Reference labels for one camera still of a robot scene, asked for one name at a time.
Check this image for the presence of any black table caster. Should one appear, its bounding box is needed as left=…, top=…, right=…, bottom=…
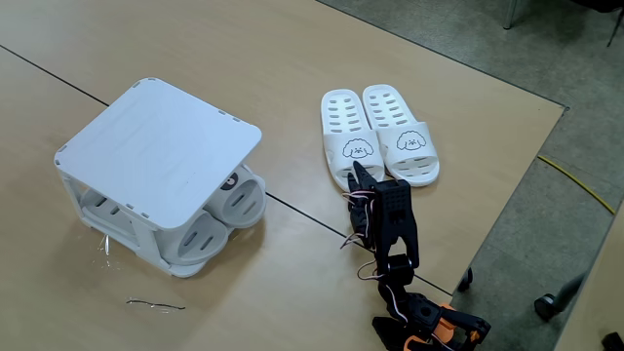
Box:
left=456, top=266, right=474, bottom=293

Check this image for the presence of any black floor object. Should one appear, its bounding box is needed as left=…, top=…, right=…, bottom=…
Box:
left=602, top=331, right=624, bottom=351

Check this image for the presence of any white dog slipper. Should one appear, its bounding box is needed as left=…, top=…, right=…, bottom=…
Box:
left=362, top=84, right=441, bottom=188
left=320, top=88, right=386, bottom=197

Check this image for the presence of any black chair base caster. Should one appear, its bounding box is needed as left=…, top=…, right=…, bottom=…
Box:
left=533, top=271, right=586, bottom=322

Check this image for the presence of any metal chair leg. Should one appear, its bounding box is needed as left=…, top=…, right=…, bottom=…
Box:
left=502, top=0, right=519, bottom=30

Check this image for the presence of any clear tape strip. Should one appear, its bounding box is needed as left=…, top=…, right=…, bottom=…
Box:
left=124, top=297, right=187, bottom=314

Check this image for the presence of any dark chair leg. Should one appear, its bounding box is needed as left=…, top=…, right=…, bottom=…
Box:
left=606, top=8, right=624, bottom=49

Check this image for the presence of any yellow floor cable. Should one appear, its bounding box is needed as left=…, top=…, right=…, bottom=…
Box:
left=537, top=154, right=617, bottom=215

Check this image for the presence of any grey bear slipper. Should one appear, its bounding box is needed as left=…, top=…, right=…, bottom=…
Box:
left=79, top=187, right=230, bottom=267
left=207, top=164, right=268, bottom=230

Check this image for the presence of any white two-shelf shoe rack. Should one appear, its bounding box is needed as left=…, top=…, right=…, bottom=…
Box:
left=53, top=76, right=267, bottom=279

